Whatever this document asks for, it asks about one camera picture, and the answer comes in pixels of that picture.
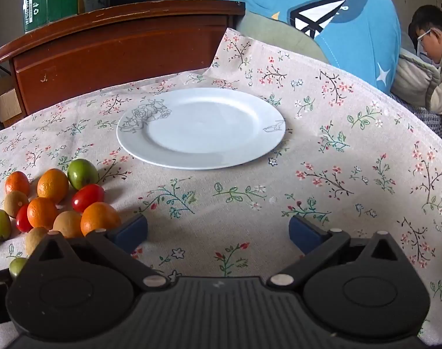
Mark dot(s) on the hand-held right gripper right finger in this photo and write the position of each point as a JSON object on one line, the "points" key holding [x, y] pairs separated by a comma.
{"points": [[302, 232]]}

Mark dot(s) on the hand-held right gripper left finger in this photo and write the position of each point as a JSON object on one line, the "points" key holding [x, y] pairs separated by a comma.
{"points": [[131, 231]]}

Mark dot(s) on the small orange tangerine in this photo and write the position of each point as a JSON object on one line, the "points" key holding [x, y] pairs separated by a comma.
{"points": [[52, 185], [42, 212], [17, 183], [100, 219]]}

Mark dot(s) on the green jujube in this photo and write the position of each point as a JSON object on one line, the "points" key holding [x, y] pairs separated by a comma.
{"points": [[0, 224], [18, 266]]}

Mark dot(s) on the red cherry tomato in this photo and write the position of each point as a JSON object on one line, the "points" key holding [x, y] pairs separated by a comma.
{"points": [[23, 218], [88, 198]]}

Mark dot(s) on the brown longan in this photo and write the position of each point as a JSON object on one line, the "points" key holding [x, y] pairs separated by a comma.
{"points": [[67, 224], [37, 240], [16, 203]]}

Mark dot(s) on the green lime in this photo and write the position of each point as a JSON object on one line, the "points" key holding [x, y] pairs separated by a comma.
{"points": [[82, 173]]}

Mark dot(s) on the white plate with flower print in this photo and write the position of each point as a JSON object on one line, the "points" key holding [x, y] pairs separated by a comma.
{"points": [[206, 131]]}

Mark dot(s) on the floral tablecloth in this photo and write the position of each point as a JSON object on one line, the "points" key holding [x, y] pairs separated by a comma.
{"points": [[242, 181]]}

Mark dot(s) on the grey knitted blanket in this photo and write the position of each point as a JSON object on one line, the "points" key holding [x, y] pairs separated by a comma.
{"points": [[428, 120]]}

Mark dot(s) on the brown cardboard box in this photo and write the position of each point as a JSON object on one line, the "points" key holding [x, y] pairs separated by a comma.
{"points": [[6, 105]]}

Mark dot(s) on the brown wooden nightstand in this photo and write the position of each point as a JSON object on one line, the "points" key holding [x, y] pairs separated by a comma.
{"points": [[115, 51]]}

